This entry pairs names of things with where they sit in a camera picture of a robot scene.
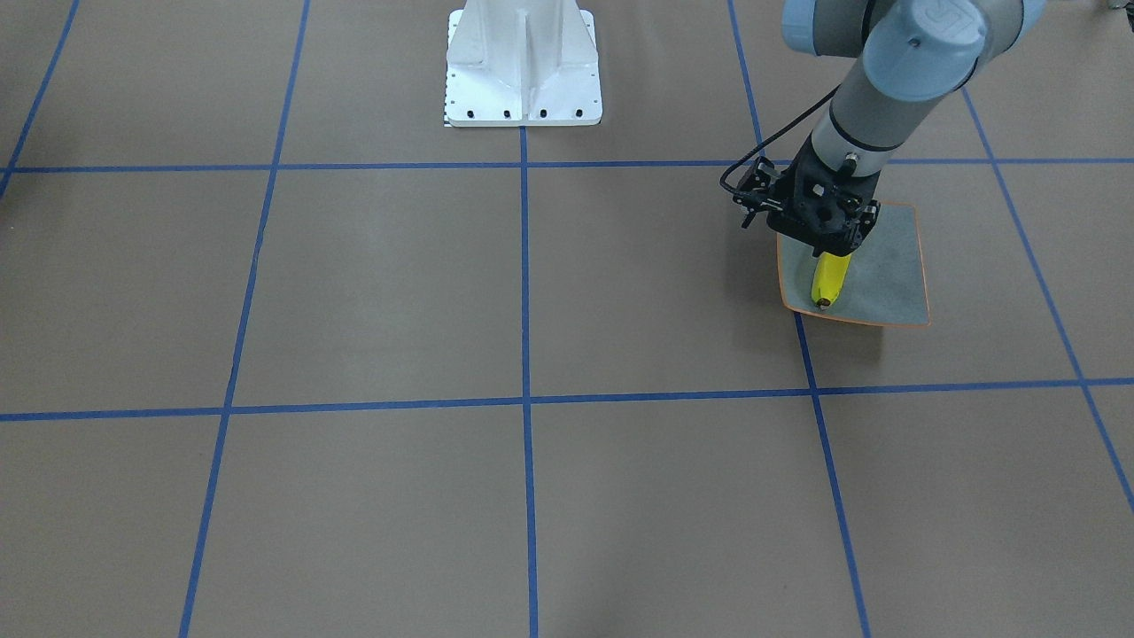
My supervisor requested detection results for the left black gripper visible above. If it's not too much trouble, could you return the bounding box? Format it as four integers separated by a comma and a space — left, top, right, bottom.
733, 142, 882, 257

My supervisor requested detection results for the yellow plastic banana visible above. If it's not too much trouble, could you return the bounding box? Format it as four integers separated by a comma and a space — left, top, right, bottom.
810, 252, 853, 311

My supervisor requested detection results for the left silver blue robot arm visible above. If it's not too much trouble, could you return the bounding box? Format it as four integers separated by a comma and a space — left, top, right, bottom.
720, 1, 1046, 257

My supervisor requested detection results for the grey plate with orange rim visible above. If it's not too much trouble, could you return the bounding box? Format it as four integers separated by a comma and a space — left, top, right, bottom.
776, 202, 932, 327

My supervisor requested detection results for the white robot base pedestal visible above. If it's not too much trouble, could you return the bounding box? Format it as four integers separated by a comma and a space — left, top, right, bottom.
443, 1, 603, 127

